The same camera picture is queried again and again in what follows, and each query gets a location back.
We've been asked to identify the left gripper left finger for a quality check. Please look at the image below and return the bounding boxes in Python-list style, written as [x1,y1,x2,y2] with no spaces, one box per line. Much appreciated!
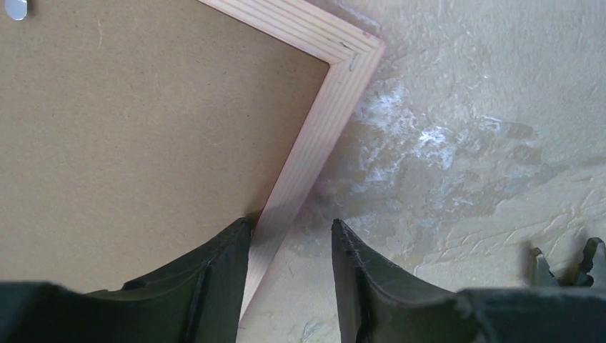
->
[1,218,252,342]

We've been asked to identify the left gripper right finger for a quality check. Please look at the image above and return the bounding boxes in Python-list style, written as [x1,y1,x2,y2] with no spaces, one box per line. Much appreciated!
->
[331,219,605,342]

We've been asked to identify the pink picture frame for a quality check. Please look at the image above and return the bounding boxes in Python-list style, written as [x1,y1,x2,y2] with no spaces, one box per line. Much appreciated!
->
[1,1,385,304]

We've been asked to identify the orange black pliers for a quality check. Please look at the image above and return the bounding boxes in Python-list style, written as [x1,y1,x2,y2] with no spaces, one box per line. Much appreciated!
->
[528,237,605,291]

